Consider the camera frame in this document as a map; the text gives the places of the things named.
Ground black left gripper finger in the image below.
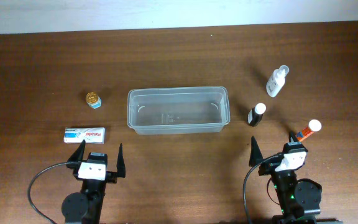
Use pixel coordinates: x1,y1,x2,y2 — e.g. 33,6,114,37
116,143,126,178
67,140,86,162

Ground orange tube white cap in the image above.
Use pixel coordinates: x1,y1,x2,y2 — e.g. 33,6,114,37
295,119,322,142

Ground black bottle white cap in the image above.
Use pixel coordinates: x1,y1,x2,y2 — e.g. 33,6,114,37
247,103,267,127

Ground white lotion bottle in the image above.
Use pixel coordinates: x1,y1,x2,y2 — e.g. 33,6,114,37
266,65,290,98

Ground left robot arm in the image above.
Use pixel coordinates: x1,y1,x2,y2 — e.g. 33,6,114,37
62,141,126,223

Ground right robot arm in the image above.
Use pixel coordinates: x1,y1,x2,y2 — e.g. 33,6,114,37
243,132,341,224

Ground clear plastic container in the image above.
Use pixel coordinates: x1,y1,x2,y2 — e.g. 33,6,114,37
127,86,231,135

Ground white Panadol box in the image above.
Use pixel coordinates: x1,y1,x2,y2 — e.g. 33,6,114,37
63,128,106,144

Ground gold lid balm jar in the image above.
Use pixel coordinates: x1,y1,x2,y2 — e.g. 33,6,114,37
85,92,102,109

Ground left black cable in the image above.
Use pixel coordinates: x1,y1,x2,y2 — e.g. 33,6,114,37
27,161,74,224

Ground black cable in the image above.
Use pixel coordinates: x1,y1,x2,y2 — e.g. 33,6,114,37
27,161,74,224
242,154,284,224

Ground right black cable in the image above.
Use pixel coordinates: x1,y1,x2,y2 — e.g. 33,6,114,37
242,154,284,224

